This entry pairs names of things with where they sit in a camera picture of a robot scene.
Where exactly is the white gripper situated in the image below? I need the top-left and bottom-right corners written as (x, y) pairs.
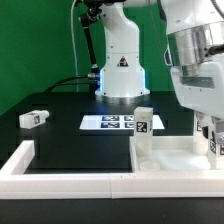
top-left (170, 61), bottom-right (224, 139)

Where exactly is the white square tabletop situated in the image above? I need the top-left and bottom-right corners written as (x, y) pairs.
top-left (130, 136), bottom-right (215, 172)

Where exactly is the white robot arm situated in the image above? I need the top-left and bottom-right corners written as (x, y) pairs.
top-left (97, 0), bottom-right (224, 136)

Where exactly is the white marker plate with tags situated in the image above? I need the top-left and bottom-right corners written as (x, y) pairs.
top-left (79, 114), bottom-right (166, 131)

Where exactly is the black cable on table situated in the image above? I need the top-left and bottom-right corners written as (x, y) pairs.
top-left (43, 75), bottom-right (98, 94)

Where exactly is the grey cable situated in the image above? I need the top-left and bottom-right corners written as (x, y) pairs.
top-left (70, 0), bottom-right (81, 92)

